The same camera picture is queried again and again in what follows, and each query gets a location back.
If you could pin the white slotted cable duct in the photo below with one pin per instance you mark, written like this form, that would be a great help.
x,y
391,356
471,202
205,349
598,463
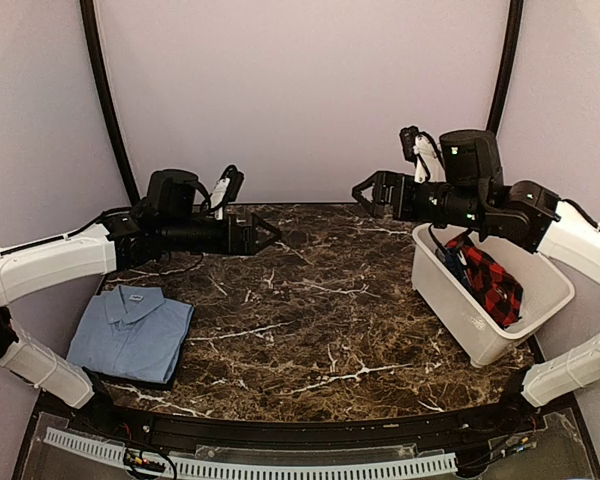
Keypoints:
x,y
216,463

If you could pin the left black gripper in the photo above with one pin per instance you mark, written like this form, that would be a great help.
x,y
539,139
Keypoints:
x,y
246,244

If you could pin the white plastic bin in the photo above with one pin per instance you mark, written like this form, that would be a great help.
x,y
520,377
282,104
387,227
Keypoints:
x,y
546,290

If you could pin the clear acrylic plate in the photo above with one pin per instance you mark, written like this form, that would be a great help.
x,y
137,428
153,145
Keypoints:
x,y
558,451
38,460

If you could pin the right clear acrylic plate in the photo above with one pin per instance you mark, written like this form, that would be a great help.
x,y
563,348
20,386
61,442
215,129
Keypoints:
x,y
558,451

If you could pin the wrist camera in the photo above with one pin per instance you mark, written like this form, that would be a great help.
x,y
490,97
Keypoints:
x,y
420,149
226,190

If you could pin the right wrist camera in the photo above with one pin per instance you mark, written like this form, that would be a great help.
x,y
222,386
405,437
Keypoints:
x,y
420,149

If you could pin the folded light blue shirt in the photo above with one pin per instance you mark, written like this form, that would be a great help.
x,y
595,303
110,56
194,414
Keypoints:
x,y
132,333

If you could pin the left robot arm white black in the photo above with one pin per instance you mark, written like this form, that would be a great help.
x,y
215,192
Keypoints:
x,y
177,214

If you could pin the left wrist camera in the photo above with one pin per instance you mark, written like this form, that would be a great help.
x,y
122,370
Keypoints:
x,y
226,190

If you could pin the left clear acrylic plate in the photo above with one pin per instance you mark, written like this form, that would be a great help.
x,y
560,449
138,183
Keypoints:
x,y
38,460

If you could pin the black curved front rail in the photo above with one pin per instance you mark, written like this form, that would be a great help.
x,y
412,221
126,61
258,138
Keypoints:
x,y
456,429

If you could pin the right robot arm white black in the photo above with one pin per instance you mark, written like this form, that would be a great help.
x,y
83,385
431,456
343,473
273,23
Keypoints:
x,y
474,195

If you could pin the blue shirt in bin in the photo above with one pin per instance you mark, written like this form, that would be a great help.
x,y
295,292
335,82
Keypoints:
x,y
455,266

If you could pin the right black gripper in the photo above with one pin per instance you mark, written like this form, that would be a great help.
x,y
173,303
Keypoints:
x,y
384,181

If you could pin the red black plaid shirt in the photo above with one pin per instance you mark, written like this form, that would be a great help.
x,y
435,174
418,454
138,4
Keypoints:
x,y
493,287

